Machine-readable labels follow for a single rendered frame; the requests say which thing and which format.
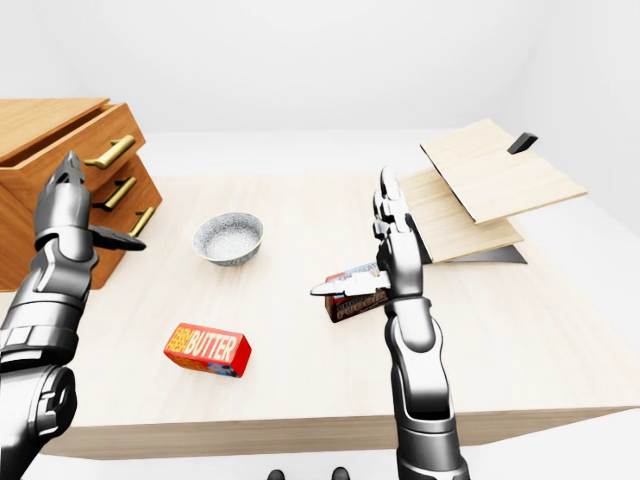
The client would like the wooden cabinet with drawers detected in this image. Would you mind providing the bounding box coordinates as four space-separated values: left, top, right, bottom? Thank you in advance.
0 97 164 293

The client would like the wooden drawer pulled open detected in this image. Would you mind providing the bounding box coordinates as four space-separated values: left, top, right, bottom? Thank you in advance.
0 102 147 193

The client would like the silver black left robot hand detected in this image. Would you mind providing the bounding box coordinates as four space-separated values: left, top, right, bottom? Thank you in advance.
33 150 148 253

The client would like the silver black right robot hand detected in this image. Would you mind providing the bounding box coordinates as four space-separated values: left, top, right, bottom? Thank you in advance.
309 166 432 304

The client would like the small black block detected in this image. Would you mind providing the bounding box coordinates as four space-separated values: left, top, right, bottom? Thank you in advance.
506 132 540 156

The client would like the grey patterned bowl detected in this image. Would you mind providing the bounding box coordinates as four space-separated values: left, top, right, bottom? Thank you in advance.
193 211 265 268

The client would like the red butter box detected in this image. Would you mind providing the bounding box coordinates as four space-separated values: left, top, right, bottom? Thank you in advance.
163 322 253 379

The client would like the brass drawer handle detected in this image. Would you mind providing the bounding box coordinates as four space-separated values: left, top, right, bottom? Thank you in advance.
92 176 138 212
83 134 137 171
128 206 156 239

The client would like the pale wooden board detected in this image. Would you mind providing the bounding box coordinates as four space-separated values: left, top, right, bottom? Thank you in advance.
397 168 525 265
419 118 589 226

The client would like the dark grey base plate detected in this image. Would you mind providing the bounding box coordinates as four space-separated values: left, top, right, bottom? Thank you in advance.
410 214 529 266

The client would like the wooden drawer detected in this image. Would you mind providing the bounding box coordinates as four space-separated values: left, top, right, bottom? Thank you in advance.
91 198 164 291
87 152 164 227

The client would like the brown chocolate pudding box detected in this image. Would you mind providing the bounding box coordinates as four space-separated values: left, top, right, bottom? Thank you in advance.
323 262 392 324

